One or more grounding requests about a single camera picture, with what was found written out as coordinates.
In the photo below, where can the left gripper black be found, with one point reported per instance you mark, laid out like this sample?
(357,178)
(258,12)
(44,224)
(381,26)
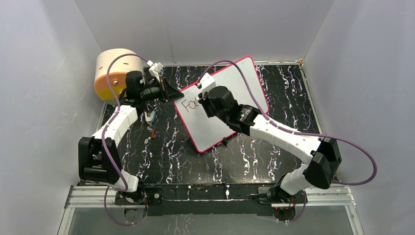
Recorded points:
(168,93)

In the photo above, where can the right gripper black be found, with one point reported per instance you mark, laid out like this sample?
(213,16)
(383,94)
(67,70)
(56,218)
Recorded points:
(204,103)

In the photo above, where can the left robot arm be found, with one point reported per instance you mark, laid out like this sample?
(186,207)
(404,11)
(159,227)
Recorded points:
(98,158)

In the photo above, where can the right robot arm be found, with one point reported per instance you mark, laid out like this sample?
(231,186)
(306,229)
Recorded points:
(319,154)

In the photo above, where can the light blue whiteboard eraser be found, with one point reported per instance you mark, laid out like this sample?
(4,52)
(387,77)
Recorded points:
(150,116)

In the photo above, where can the beige orange cylindrical container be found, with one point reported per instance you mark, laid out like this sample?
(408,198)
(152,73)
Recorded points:
(111,69)

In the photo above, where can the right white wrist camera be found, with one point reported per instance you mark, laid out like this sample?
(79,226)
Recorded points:
(204,85)

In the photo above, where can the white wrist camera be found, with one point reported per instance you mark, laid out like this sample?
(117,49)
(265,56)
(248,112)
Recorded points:
(204,85)
(155,69)

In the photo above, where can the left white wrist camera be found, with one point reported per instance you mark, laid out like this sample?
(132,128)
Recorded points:
(155,69)

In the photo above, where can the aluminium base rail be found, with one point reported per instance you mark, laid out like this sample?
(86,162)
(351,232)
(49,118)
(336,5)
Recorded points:
(95,196)

